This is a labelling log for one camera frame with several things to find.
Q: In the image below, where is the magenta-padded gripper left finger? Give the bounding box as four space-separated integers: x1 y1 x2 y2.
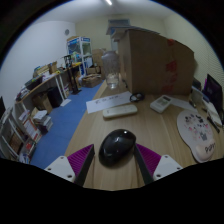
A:
44 143 96 188

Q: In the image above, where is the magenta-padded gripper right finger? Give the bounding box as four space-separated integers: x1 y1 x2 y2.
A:
133 143 183 186

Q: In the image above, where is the black computer mouse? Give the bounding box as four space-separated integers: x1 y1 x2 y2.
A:
98 128 137 168

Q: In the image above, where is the white printed mouse pad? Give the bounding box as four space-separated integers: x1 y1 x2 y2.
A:
176 109 217 164

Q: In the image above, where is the white shelf unit with books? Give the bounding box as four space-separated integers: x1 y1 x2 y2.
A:
0 106 44 164

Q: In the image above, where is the small white remote control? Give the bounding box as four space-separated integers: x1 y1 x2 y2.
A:
149 94 173 114

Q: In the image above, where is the black bin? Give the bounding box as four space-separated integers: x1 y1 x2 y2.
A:
47 86 64 108

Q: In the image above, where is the white paper sheet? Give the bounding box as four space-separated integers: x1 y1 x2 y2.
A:
85 91 133 114

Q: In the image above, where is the black monitor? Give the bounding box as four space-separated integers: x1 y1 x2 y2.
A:
0 96 6 120

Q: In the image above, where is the cluttered wooden side desk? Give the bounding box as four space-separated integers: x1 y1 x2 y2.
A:
14 63 83 114

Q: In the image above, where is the black office chair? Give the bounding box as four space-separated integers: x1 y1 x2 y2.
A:
202 73 224 116

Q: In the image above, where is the black floor stand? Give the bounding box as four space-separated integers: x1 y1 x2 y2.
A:
63 54 82 95

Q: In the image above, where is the open cardboard box on floor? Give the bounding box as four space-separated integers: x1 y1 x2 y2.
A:
81 73 104 88

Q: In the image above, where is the large brown cardboard box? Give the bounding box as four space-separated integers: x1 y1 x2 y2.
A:
117 28 195 96

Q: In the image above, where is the clear glass vase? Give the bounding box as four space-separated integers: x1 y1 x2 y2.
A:
101 49 120 90

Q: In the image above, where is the blue glass display cabinet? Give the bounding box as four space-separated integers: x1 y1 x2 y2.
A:
66 35 94 76

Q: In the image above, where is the frosted glass door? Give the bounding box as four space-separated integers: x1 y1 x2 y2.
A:
107 18 132 36

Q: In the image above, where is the black coiled cable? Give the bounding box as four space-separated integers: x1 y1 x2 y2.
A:
129 92 145 103

